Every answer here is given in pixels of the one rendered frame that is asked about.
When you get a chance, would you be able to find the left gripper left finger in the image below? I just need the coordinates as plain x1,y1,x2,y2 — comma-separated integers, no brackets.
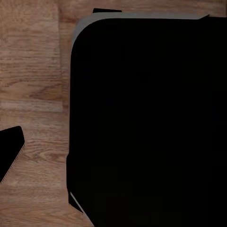
0,126,25,182

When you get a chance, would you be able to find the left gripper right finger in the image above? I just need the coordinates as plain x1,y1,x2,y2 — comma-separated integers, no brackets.
212,126,227,164

